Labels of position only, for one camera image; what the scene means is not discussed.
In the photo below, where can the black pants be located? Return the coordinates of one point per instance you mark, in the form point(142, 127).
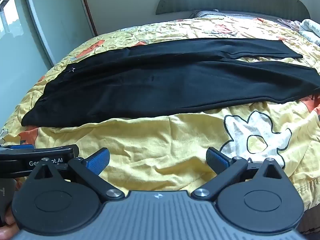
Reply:
point(160, 85)

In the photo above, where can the person's left hand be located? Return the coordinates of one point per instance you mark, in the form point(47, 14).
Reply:
point(8, 226)

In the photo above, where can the white crumpled blanket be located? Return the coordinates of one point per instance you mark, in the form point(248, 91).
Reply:
point(310, 30)

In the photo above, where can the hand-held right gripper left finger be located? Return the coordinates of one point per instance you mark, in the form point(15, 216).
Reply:
point(98, 162)

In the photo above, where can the yellow floral quilt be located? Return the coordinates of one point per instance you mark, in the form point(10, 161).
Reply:
point(155, 145)

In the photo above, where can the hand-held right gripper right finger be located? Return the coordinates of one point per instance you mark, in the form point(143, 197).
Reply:
point(218, 159)

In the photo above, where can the glass wardrobe with flower decals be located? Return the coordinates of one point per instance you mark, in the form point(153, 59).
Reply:
point(57, 17)

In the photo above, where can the grey pillow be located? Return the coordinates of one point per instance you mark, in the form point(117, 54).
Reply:
point(225, 14)

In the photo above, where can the pink cloth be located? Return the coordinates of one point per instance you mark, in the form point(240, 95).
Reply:
point(288, 23)

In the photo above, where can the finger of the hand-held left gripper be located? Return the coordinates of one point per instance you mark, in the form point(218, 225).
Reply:
point(21, 146)

